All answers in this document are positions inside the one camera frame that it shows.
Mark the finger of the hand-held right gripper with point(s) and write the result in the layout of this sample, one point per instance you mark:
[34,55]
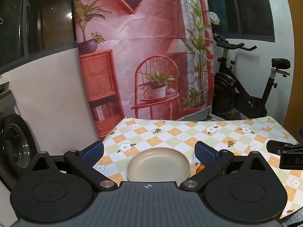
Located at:
[277,146]

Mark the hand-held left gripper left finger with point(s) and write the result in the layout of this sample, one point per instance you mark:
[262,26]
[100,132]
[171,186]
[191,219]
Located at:
[93,153]

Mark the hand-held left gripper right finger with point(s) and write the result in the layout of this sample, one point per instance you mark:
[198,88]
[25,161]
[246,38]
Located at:
[204,153]

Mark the small tangerine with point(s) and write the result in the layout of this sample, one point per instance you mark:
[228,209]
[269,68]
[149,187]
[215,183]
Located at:
[200,168]

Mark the yellow lemon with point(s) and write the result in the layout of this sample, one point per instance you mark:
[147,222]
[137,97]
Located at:
[237,154]

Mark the beige round plate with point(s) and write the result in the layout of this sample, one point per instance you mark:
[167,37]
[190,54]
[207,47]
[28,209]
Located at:
[158,165]

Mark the checked floral tablecloth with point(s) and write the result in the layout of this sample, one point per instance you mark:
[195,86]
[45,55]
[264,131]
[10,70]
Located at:
[165,132]

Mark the black exercise bike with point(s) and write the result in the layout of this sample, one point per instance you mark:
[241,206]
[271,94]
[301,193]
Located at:
[227,89]

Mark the grey washing machine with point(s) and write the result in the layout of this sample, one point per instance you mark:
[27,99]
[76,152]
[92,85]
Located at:
[14,141]

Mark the pink printed backdrop cloth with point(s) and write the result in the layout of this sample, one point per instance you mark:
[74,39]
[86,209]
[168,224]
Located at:
[142,28]

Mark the white plastic bag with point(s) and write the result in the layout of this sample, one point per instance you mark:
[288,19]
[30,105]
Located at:
[214,17]

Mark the dark glass window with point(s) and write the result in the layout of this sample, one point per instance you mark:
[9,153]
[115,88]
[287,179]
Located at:
[47,16]
[251,9]

